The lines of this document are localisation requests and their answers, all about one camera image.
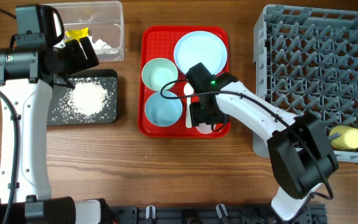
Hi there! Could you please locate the white tissue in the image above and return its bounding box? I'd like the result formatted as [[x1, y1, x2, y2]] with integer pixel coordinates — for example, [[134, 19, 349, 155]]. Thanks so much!
[[88, 35, 118, 55]]

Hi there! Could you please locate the grey dishwasher rack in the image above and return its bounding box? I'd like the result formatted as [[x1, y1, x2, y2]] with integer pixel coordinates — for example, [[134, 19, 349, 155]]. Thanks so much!
[[254, 4, 358, 164]]

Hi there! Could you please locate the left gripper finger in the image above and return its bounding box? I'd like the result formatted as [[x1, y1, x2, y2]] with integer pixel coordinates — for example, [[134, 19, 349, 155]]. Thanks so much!
[[80, 37, 99, 68], [65, 39, 87, 73]]

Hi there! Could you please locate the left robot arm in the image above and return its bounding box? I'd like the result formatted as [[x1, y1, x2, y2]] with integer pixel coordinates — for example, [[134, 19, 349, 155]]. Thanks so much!
[[0, 4, 111, 223]]

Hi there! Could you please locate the light blue rice bowl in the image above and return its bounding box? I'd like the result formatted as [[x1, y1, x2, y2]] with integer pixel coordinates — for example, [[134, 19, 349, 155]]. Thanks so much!
[[144, 92, 183, 127]]

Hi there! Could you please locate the clear plastic bin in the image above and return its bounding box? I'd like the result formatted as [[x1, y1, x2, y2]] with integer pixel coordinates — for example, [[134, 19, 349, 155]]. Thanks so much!
[[51, 1, 125, 62]]

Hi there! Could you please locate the white rice pile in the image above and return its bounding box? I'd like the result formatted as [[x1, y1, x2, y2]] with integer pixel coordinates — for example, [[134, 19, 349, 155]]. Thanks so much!
[[50, 77, 116, 122]]

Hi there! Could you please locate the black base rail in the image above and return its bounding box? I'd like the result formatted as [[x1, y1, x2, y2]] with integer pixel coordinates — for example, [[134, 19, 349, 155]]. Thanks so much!
[[104, 203, 328, 224]]

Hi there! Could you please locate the red serving tray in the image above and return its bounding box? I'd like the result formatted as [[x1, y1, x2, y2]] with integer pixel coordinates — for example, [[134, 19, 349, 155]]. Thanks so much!
[[137, 26, 231, 139]]

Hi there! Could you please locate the light blue plate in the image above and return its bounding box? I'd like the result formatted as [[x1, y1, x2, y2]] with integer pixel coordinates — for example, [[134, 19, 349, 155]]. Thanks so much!
[[173, 30, 228, 75]]

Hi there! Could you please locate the black plastic tray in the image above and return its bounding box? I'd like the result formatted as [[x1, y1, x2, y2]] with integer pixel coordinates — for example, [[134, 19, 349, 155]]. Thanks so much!
[[46, 68, 119, 126]]

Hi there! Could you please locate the yellow plastic cup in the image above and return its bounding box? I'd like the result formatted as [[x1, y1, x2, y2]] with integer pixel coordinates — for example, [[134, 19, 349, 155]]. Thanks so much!
[[329, 125, 358, 150]]

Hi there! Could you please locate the green small bowl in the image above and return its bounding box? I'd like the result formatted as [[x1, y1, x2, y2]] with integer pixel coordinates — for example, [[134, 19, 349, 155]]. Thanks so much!
[[141, 58, 178, 91]]

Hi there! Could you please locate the yellow foil wrapper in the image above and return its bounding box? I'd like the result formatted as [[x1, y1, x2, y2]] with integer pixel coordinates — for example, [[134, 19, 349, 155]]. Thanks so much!
[[64, 27, 89, 42]]

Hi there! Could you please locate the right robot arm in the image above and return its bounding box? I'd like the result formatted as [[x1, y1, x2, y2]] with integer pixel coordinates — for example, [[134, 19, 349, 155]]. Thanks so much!
[[185, 63, 339, 222]]

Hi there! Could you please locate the white plastic spoon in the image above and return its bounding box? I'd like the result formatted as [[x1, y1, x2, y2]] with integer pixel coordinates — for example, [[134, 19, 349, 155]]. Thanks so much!
[[183, 83, 194, 128]]

